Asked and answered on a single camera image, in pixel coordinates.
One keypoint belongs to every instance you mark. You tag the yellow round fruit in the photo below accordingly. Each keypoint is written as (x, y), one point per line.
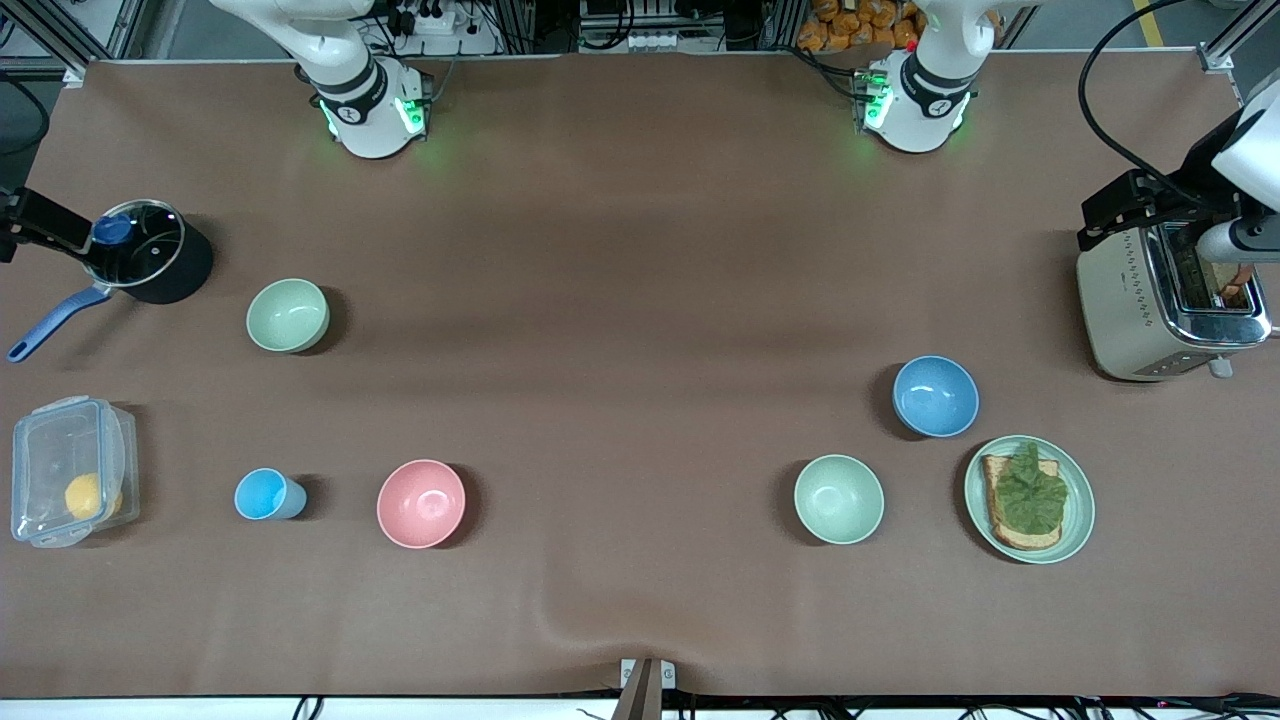
(88, 497)

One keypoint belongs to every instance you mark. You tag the long white power strip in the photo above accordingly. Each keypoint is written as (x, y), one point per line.
(672, 41)

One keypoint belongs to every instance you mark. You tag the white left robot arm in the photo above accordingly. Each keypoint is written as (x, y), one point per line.
(920, 100)

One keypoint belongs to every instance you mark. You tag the brown table cloth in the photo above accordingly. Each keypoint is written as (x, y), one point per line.
(640, 330)

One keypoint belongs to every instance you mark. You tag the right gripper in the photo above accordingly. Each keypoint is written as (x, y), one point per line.
(40, 222)

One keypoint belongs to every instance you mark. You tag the small metal clamp bracket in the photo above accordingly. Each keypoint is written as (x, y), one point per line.
(630, 672)

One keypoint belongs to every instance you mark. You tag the bread slice with crust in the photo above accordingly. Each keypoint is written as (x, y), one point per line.
(1010, 538)

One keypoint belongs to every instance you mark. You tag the white power strip with plugs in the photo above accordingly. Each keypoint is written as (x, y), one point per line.
(432, 20)

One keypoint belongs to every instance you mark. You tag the beige chrome toaster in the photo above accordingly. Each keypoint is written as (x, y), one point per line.
(1120, 310)

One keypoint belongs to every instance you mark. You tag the pale green bowl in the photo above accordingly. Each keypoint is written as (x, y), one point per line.
(288, 315)
(839, 499)

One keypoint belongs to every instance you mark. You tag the blue bowl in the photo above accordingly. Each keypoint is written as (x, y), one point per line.
(936, 396)

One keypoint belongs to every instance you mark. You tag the pink bowl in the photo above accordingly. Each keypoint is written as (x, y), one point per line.
(421, 503)

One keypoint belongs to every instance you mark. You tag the pale green plate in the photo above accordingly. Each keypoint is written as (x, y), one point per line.
(1080, 520)

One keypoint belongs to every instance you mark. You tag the green lettuce leaf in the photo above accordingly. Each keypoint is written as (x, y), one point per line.
(1032, 495)

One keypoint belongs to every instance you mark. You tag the aluminium frame profile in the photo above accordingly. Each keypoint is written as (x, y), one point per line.
(1240, 30)
(70, 25)

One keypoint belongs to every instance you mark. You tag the glass lid with blue knob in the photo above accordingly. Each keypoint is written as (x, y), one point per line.
(140, 250)

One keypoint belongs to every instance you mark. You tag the brown toast slice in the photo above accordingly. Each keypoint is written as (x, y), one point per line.
(1230, 285)

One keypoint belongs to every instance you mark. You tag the bag of orange fruit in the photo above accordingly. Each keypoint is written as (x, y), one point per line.
(855, 25)

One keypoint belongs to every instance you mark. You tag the blue plastic cup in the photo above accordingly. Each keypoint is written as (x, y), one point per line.
(262, 495)

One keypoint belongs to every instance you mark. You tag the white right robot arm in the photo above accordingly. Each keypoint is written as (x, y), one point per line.
(350, 95)

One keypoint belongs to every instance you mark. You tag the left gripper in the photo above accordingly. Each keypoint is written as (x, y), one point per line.
(1192, 187)

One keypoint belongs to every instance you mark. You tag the clear plastic lidded container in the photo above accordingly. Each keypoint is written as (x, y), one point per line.
(45, 450)

